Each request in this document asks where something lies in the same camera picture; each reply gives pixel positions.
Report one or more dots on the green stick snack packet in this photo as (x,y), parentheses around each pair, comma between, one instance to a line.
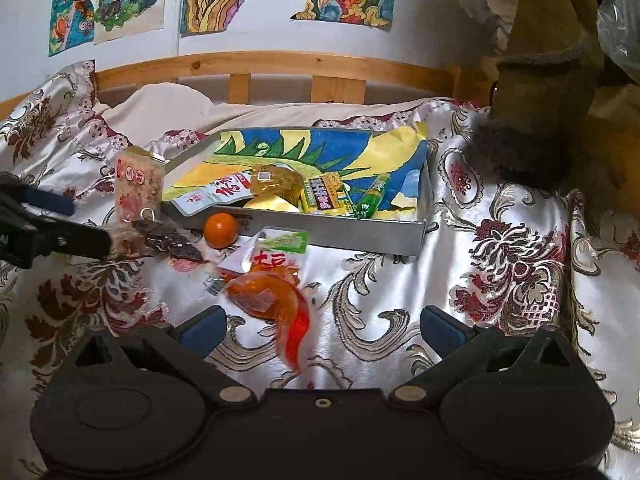
(372,195)

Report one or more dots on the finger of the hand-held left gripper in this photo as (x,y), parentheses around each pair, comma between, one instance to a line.
(75,242)
(50,201)

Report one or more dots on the small orange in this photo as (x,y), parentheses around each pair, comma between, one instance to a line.
(221,230)

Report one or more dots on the white foil snack packet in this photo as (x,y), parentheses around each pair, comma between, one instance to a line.
(210,197)

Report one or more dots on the orange translucent snack packet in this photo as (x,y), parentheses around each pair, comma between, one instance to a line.
(260,300)
(275,182)

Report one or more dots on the yellow green snack packet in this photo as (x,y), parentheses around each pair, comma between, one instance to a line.
(322,192)

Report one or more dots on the blond cartoon figure poster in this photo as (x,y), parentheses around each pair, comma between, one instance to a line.
(130,5)

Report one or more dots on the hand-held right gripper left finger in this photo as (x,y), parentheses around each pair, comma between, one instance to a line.
(200,330)

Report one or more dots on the rice cracker packet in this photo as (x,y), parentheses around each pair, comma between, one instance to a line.
(137,185)

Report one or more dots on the clear plastic bag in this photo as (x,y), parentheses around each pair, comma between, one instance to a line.
(622,30)

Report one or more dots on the clear mixed snack packet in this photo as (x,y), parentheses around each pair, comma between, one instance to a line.
(165,242)

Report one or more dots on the white green snack packet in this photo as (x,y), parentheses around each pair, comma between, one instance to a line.
(280,242)

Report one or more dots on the yellow foil snack packet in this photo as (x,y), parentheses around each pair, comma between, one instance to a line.
(272,204)

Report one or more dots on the white wall conduit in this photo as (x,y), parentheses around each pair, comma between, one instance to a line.
(176,10)

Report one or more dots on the floral patterned cloth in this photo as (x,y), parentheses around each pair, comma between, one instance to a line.
(480,5)

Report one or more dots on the wooden bed headboard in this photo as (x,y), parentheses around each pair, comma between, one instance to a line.
(280,62)

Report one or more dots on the olive fur-trimmed garment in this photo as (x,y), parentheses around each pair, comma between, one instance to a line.
(540,95)

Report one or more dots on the red-haired cartoon figure poster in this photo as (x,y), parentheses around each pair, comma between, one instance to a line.
(70,10)

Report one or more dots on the grey metal tray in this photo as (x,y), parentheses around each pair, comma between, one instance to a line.
(350,232)

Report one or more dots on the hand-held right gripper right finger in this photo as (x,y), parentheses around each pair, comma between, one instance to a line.
(442,332)

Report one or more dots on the cream duvet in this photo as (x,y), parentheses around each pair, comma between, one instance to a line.
(165,105)

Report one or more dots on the wooden side rail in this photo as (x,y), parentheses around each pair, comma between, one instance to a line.
(617,135)

